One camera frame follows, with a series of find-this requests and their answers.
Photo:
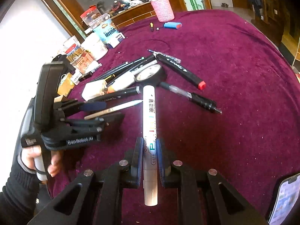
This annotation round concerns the smartphone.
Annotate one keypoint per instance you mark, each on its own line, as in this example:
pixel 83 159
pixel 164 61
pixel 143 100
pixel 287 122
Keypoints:
pixel 286 197

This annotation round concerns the black marker red cap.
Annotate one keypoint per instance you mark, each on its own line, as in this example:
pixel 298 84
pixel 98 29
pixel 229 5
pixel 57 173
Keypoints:
pixel 182 71

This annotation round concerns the clear jar red lid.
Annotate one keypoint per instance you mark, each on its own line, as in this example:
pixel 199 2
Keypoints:
pixel 79 58

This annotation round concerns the left hand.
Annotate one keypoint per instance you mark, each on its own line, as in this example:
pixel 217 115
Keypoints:
pixel 32 161

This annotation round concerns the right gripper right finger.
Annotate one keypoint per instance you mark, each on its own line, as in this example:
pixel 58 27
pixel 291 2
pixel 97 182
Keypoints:
pixel 168 176

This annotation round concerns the blue ballpoint pen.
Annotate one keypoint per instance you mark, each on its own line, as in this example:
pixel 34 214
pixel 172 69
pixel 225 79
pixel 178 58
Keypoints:
pixel 165 55

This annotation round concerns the yellow tape roll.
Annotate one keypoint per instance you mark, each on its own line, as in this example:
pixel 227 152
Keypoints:
pixel 65 85

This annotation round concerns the silver marker pen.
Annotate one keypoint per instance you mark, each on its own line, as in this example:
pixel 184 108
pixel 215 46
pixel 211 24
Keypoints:
pixel 128 92

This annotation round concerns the blue white canister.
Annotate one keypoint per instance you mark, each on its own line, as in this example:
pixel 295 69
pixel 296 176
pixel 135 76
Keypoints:
pixel 107 31

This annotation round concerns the person in dark clothes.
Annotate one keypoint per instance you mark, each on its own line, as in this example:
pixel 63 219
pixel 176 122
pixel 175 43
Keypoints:
pixel 257 5

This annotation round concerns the white plastic jar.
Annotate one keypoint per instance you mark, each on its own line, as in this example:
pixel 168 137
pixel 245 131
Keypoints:
pixel 94 46

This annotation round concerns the black electrical tape roll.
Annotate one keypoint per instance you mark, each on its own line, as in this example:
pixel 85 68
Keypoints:
pixel 152 75

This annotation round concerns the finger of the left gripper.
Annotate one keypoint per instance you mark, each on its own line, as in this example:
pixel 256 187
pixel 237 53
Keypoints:
pixel 110 118
pixel 93 106

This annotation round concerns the small yellow black item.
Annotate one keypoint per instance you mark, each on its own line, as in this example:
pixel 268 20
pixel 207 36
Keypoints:
pixel 152 27

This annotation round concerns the white glue bottle orange cap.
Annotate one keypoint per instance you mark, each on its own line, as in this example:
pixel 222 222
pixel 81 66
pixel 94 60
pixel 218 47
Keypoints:
pixel 121 83

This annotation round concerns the pink knitted bottle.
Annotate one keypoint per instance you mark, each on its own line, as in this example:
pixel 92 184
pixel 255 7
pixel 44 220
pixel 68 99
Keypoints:
pixel 163 10

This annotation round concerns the white paint marker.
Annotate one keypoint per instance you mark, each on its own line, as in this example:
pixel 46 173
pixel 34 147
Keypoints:
pixel 149 130

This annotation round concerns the clear gel pen black grip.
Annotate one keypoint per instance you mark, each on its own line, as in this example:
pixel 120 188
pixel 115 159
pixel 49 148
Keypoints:
pixel 199 100

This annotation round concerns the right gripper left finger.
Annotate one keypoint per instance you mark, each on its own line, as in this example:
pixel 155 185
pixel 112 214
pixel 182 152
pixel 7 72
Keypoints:
pixel 132 177

